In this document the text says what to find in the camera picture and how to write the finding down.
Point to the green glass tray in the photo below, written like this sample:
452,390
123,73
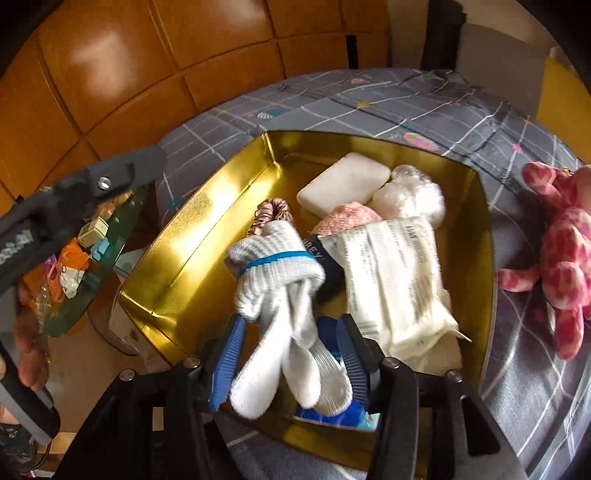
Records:
111,258

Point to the pink knitted item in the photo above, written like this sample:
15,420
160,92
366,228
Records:
346,217

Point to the pink giraffe plush toy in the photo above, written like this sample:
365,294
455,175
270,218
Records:
563,258

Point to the blue packet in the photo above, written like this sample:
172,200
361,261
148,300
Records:
341,417

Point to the grey headboard panel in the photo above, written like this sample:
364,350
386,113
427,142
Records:
498,60

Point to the grey checked printed blanket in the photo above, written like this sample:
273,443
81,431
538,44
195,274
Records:
415,101

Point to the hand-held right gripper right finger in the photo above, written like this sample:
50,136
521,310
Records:
353,369

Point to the white foam sponge block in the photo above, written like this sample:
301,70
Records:
344,182

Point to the gold metal tin box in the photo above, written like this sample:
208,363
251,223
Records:
184,240

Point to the white printed packet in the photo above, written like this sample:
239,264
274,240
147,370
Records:
397,286

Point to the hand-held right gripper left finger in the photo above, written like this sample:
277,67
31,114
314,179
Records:
226,364

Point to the brown satin scrunchie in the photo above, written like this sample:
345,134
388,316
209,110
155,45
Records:
268,217

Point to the white fluffy pompom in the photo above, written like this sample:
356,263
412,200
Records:
411,196

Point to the person's left hand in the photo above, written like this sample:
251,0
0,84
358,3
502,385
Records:
30,350

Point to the black sock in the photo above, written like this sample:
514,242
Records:
325,265

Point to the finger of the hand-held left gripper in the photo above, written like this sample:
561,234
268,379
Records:
134,166

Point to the pile of wrapped candies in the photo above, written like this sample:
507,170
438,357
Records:
74,263

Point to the white knit sock pair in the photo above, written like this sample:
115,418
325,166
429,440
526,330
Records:
277,263

